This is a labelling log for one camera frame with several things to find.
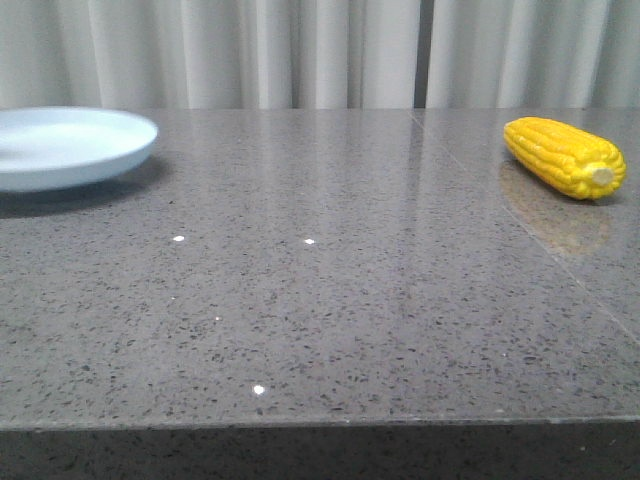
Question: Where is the yellow corn cob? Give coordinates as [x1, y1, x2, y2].
[503, 117, 626, 200]

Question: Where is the white pleated curtain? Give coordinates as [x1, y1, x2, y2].
[1, 1, 639, 109]

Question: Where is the light blue round plate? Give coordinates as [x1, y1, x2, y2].
[1, 107, 159, 192]

